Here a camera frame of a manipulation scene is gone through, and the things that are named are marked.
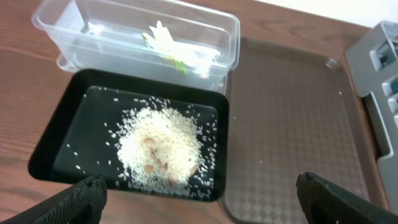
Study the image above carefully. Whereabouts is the white tissue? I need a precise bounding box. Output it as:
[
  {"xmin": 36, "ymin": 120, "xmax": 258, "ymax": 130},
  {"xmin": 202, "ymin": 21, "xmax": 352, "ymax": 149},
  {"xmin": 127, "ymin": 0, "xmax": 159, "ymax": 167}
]
[{"xmin": 149, "ymin": 21, "xmax": 221, "ymax": 78}]

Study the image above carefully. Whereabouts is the black plastic tray bin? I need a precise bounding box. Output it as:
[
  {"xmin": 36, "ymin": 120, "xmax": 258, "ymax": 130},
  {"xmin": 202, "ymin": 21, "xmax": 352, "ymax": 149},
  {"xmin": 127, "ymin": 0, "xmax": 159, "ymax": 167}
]
[{"xmin": 28, "ymin": 69, "xmax": 229, "ymax": 202}]

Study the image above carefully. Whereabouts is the green snack wrapper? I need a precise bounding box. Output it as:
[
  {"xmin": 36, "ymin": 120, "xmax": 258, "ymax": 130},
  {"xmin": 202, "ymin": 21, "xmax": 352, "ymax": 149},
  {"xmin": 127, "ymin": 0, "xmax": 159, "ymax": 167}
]
[{"xmin": 142, "ymin": 33, "xmax": 187, "ymax": 74}]

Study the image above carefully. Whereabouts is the pile of rice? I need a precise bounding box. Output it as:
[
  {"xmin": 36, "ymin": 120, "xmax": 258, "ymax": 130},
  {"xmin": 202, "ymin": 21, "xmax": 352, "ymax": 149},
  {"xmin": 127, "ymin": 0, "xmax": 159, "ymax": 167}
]
[{"xmin": 65, "ymin": 86, "xmax": 220, "ymax": 200}]

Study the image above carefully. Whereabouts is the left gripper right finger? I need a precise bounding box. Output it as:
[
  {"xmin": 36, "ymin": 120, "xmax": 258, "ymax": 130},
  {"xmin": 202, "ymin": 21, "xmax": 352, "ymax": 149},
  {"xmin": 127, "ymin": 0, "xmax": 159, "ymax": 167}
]
[{"xmin": 295, "ymin": 172, "xmax": 397, "ymax": 224}]

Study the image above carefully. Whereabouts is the clear plastic bin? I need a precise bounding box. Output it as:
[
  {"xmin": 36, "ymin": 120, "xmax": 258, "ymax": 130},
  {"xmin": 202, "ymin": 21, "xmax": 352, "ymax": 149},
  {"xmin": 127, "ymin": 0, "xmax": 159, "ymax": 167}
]
[{"xmin": 32, "ymin": 0, "xmax": 240, "ymax": 93}]

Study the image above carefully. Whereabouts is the dark brown serving tray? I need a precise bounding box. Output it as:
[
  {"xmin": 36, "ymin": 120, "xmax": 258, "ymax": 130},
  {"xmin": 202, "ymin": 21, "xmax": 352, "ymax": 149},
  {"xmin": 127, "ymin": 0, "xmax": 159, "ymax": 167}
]
[{"xmin": 220, "ymin": 38, "xmax": 388, "ymax": 223}]

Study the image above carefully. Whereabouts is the grey dishwasher rack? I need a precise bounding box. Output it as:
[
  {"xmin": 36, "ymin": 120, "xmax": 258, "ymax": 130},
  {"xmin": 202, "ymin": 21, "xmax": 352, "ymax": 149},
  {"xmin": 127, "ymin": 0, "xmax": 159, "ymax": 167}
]
[{"xmin": 345, "ymin": 21, "xmax": 397, "ymax": 214}]

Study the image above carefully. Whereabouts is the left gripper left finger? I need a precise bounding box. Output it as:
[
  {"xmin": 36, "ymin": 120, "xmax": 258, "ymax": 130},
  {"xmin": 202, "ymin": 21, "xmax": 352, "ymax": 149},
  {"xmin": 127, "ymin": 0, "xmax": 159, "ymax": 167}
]
[{"xmin": 2, "ymin": 175, "xmax": 108, "ymax": 224}]

